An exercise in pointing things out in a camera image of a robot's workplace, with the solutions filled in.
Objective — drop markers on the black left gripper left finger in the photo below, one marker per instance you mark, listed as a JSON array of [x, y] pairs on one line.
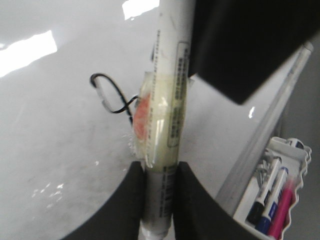
[[119, 217]]

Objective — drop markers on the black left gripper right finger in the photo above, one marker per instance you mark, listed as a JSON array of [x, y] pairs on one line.
[[197, 216]]

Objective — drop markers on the white black-tipped whiteboard marker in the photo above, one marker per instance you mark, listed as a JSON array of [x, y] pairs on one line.
[[166, 113]]

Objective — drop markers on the black-capped marker in tray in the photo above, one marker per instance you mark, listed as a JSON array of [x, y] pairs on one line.
[[261, 199]]

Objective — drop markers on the blue-capped marker in tray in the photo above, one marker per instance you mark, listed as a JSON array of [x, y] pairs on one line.
[[272, 204]]

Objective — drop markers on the white plastic marker tray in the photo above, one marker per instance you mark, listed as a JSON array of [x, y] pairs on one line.
[[296, 157]]

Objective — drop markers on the pink marker in tray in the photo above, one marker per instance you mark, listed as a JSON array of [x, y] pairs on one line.
[[284, 204]]

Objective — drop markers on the white whiteboard with aluminium frame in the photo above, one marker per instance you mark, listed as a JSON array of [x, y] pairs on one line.
[[62, 154]]

